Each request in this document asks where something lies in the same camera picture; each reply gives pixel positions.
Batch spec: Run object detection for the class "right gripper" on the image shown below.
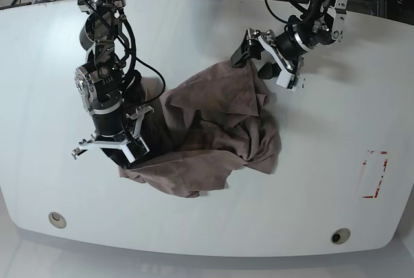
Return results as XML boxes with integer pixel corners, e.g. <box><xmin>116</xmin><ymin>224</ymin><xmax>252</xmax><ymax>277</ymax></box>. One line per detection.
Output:
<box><xmin>72</xmin><ymin>105</ymin><xmax>154</xmax><ymax>159</ymax></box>

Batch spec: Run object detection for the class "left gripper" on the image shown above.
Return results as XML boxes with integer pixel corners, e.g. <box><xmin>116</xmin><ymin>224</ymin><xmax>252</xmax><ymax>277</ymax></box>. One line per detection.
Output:
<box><xmin>230</xmin><ymin>28</ymin><xmax>307</xmax><ymax>80</ymax></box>

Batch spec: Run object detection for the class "mauve t-shirt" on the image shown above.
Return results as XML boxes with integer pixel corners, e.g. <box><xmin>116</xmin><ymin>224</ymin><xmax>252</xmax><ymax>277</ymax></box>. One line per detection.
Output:
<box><xmin>119</xmin><ymin>61</ymin><xmax>281</xmax><ymax>198</ymax></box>

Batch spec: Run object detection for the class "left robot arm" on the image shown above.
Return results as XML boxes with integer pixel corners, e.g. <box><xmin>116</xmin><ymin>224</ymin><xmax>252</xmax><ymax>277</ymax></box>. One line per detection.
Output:
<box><xmin>230</xmin><ymin>0</ymin><xmax>348</xmax><ymax>89</ymax></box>

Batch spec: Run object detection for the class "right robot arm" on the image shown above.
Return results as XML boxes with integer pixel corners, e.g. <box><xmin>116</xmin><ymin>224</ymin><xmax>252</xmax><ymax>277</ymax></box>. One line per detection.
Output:
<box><xmin>72</xmin><ymin>0</ymin><xmax>150</xmax><ymax>165</ymax></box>

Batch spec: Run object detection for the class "left table grommet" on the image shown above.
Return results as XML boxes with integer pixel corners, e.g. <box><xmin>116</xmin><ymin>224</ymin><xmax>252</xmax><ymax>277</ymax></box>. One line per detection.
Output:
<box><xmin>48</xmin><ymin>212</ymin><xmax>67</xmax><ymax>229</ymax></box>

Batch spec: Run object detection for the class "table grommet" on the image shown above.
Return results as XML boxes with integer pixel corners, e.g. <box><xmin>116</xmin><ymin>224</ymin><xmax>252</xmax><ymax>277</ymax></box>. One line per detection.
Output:
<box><xmin>331</xmin><ymin>228</ymin><xmax>351</xmax><ymax>245</ymax></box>
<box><xmin>48</xmin><ymin>212</ymin><xmax>67</xmax><ymax>229</ymax></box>

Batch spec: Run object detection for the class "red tape rectangle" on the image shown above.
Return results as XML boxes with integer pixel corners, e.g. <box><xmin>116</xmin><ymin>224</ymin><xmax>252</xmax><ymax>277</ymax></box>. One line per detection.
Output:
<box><xmin>360</xmin><ymin>151</ymin><xmax>389</xmax><ymax>199</ymax></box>

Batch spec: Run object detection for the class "right table grommet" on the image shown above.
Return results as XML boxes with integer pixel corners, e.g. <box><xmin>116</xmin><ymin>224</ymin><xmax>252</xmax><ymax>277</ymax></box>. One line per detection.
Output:
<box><xmin>331</xmin><ymin>228</ymin><xmax>351</xmax><ymax>245</ymax></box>

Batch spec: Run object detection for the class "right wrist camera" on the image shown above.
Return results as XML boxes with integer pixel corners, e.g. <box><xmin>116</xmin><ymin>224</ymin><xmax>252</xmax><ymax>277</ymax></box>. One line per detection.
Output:
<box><xmin>124</xmin><ymin>136</ymin><xmax>149</xmax><ymax>163</ymax></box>

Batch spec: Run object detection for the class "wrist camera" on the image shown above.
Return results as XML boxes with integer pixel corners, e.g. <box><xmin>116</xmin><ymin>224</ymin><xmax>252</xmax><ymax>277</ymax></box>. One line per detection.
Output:
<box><xmin>124</xmin><ymin>136</ymin><xmax>149</xmax><ymax>163</ymax></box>
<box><xmin>276</xmin><ymin>70</ymin><xmax>305</xmax><ymax>91</ymax></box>

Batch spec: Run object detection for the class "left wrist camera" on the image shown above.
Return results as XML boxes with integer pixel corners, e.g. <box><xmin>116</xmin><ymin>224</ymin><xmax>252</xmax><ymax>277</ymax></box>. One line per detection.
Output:
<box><xmin>276</xmin><ymin>70</ymin><xmax>305</xmax><ymax>91</ymax></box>

